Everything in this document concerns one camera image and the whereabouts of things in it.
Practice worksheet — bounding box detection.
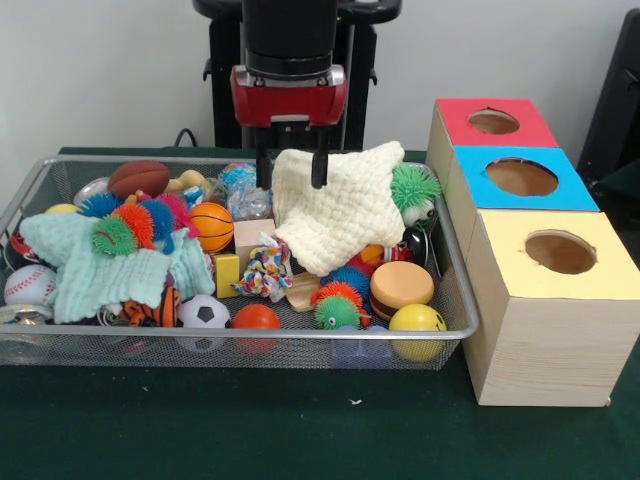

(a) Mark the mint green knitted cloth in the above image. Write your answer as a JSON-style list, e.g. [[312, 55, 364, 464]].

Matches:
[[18, 212, 216, 325]]

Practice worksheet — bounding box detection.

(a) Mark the wooden box with three holes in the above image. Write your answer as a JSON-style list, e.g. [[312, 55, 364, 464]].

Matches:
[[426, 97, 640, 407]]

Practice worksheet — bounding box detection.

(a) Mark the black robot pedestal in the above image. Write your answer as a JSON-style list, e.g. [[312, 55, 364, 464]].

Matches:
[[192, 0, 404, 150]]

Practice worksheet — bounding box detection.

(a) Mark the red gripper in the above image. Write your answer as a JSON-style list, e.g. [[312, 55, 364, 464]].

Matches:
[[229, 74, 349, 190]]

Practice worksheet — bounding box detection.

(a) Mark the green spiky ball toy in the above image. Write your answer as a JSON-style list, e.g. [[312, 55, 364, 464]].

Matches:
[[390, 164, 442, 226]]

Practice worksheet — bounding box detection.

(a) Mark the plain orange ball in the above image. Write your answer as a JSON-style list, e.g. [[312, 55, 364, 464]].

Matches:
[[231, 303, 282, 354]]

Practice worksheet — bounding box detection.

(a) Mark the small soccer ball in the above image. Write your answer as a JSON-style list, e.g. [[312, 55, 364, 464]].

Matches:
[[175, 294, 232, 351]]

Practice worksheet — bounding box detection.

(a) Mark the long multicoloured spiky caterpillar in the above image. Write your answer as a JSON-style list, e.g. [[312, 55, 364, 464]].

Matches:
[[77, 192, 194, 259]]

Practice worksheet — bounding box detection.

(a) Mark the small orange basketball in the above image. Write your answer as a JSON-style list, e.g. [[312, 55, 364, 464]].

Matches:
[[189, 201, 235, 253]]

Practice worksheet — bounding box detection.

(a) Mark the cream knitted cloth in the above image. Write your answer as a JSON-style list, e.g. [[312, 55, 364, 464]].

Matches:
[[269, 140, 406, 277]]

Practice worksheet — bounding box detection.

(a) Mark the multicoloured patterned cloth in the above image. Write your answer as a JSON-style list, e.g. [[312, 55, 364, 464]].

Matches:
[[230, 232, 295, 304]]

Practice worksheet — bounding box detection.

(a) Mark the green-headed spiky caterpillar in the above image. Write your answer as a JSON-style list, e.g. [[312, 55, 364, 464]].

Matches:
[[309, 264, 374, 331]]

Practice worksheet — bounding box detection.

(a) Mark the yellow smiley ball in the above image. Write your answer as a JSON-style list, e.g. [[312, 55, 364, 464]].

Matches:
[[388, 303, 448, 362]]

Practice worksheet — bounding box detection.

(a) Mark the clear mesh bin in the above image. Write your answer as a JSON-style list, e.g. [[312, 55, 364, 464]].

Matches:
[[0, 154, 480, 371]]

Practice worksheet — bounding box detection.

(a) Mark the toy burger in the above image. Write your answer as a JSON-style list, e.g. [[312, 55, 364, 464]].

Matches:
[[369, 260, 435, 321]]

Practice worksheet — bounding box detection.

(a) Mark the black panel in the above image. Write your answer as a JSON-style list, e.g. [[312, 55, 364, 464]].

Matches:
[[577, 8, 640, 174]]

